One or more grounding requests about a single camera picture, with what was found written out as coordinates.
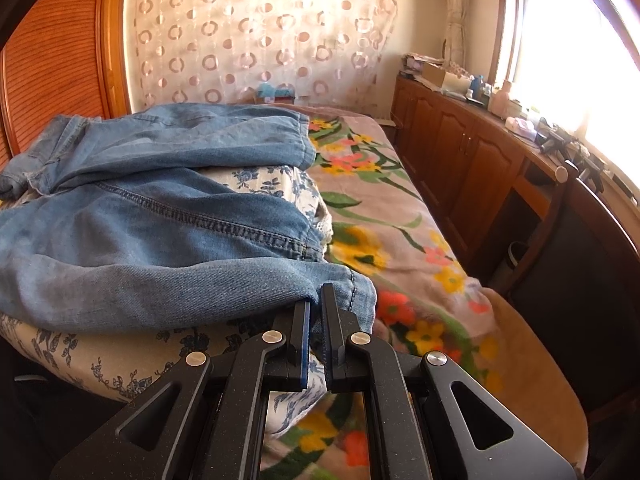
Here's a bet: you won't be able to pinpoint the light blue denim jeans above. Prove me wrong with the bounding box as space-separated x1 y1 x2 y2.
1 103 376 333

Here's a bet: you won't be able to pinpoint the colourful floral bed blanket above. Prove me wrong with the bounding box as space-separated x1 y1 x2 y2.
259 103 589 480

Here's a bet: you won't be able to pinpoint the blue floral white quilt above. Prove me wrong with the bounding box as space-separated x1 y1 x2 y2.
1 166 332 402

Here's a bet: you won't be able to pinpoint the long wooden sideboard cabinet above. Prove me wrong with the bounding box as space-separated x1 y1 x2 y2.
390 76 559 287

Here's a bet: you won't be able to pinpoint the teal item in box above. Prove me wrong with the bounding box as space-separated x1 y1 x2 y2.
255 82 295 104

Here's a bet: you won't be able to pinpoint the white bottle on sideboard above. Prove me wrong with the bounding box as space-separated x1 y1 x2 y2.
488 79 512 119

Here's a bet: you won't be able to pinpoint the black tripod on sideboard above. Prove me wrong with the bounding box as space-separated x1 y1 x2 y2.
535 117 605 194

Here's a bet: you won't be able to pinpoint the cardboard box on sideboard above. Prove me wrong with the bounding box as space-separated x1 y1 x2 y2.
421 64 472 94

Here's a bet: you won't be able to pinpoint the circle patterned sheer curtain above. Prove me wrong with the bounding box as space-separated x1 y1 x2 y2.
124 0 397 115

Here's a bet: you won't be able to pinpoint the wooden slatted wardrobe door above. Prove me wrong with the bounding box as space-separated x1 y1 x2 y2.
1 0 131 164

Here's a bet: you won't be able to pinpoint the bright window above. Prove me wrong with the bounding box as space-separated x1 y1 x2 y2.
514 0 639 184

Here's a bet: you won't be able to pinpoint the beige side curtain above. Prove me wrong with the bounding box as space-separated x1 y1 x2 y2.
444 0 470 67

